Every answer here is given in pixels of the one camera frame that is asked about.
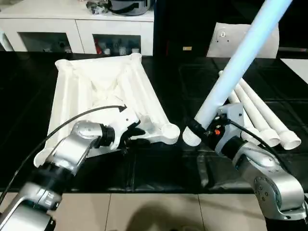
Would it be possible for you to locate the white plastic table leg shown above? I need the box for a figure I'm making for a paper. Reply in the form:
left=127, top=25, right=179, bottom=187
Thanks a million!
left=182, top=0, right=293, bottom=147
left=218, top=70, right=262, bottom=145
left=237, top=78, right=302, bottom=151
left=234, top=85, right=281, bottom=146

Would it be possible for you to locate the white plastic table top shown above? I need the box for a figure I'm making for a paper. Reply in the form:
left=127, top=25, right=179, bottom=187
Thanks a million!
left=33, top=53, right=181, bottom=168

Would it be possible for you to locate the white flat board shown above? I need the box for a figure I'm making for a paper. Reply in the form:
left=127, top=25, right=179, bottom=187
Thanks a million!
left=280, top=58, right=308, bottom=85

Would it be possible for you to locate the black cabinet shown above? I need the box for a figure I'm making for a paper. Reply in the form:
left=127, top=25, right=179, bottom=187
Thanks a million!
left=153, top=0, right=218, bottom=57

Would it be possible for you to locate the black table mat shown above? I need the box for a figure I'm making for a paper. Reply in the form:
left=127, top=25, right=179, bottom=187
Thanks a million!
left=0, top=50, right=308, bottom=193

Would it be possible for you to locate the grey round appliance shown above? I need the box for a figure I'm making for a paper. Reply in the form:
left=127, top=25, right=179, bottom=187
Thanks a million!
left=108, top=0, right=151, bottom=16

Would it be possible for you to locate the black clutter pile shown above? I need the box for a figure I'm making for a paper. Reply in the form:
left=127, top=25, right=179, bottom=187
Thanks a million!
left=86, top=0, right=110, bottom=14

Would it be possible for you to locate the white cabinet with glass doors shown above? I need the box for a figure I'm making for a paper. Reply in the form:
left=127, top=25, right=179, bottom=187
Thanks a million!
left=0, top=4, right=155, bottom=57

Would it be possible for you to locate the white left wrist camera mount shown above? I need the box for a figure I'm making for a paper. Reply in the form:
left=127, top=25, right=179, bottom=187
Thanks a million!
left=111, top=109, right=141, bottom=152

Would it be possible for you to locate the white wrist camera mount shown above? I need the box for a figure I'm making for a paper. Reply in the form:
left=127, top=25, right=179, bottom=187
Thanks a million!
left=217, top=103, right=246, bottom=155
left=111, top=109, right=141, bottom=152

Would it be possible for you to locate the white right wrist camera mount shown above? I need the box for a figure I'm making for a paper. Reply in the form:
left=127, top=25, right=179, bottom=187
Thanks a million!
left=217, top=103, right=246, bottom=155

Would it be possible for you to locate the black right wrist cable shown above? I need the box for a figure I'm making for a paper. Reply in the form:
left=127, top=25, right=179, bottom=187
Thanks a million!
left=225, top=118, right=287, bottom=169

